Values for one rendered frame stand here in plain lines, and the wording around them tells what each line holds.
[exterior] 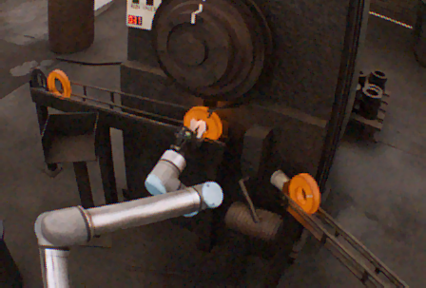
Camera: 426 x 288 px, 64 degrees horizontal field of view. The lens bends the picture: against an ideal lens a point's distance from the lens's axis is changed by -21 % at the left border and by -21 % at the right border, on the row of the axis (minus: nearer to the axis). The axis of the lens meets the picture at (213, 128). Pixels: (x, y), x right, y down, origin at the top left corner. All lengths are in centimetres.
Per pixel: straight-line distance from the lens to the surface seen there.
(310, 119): 162
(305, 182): 146
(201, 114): 169
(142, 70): 187
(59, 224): 120
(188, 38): 144
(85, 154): 182
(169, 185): 153
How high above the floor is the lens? 169
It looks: 34 degrees down
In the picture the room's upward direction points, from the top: 5 degrees clockwise
